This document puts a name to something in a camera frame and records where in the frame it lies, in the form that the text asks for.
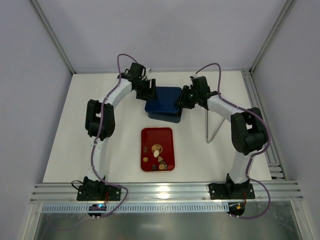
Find blue tin lid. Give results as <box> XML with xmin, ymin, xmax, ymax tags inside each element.
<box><xmin>144</xmin><ymin>86</ymin><xmax>182</xmax><ymax>115</ymax></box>

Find aluminium front rail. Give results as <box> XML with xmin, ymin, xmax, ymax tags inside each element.
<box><xmin>30</xmin><ymin>180</ymin><xmax>303</xmax><ymax>203</ymax></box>

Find left aluminium frame post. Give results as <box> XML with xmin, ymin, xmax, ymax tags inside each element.
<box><xmin>28</xmin><ymin>0</ymin><xmax>76</xmax><ymax>75</ymax></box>

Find white oval chocolate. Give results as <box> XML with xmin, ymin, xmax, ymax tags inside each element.
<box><xmin>153</xmin><ymin>150</ymin><xmax>160</xmax><ymax>158</ymax></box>

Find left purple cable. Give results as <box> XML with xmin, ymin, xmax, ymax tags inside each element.
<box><xmin>90</xmin><ymin>53</ymin><xmax>130</xmax><ymax>218</ymax></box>

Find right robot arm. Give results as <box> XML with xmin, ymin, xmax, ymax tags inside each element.
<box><xmin>177</xmin><ymin>76</ymin><xmax>269</xmax><ymax>200</ymax></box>

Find aluminium frame post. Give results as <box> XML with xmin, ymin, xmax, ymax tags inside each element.
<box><xmin>28</xmin><ymin>0</ymin><xmax>76</xmax><ymax>75</ymax></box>
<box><xmin>249</xmin><ymin>0</ymin><xmax>297</xmax><ymax>75</ymax></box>

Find blue chocolate tin box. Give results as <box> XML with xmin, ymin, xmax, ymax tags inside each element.
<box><xmin>147</xmin><ymin>112</ymin><xmax>182</xmax><ymax>124</ymax></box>

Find metal tongs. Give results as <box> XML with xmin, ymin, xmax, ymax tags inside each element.
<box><xmin>205</xmin><ymin>110</ymin><xmax>225</xmax><ymax>144</ymax></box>

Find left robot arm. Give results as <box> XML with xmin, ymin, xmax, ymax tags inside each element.
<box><xmin>76</xmin><ymin>62</ymin><xmax>157</xmax><ymax>202</ymax></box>

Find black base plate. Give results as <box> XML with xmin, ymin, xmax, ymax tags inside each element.
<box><xmin>208</xmin><ymin>182</ymin><xmax>256</xmax><ymax>200</ymax></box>
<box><xmin>76</xmin><ymin>185</ymin><xmax>121</xmax><ymax>202</ymax></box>

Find white cable duct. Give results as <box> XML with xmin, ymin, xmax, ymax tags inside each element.
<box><xmin>41</xmin><ymin>202</ymin><xmax>229</xmax><ymax>214</ymax></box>

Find red lacquer tray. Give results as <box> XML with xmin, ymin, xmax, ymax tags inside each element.
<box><xmin>140</xmin><ymin>127</ymin><xmax>176</xmax><ymax>172</ymax></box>

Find right aluminium frame post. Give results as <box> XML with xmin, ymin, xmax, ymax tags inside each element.
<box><xmin>249</xmin><ymin>0</ymin><xmax>297</xmax><ymax>75</ymax></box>

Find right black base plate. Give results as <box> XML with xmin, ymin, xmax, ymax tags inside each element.
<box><xmin>208</xmin><ymin>182</ymin><xmax>256</xmax><ymax>200</ymax></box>

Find gold ring cookie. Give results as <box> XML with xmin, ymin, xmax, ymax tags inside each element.
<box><xmin>151</xmin><ymin>144</ymin><xmax>163</xmax><ymax>153</ymax></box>

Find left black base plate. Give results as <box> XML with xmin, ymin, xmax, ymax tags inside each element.
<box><xmin>76</xmin><ymin>185</ymin><xmax>121</xmax><ymax>202</ymax></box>

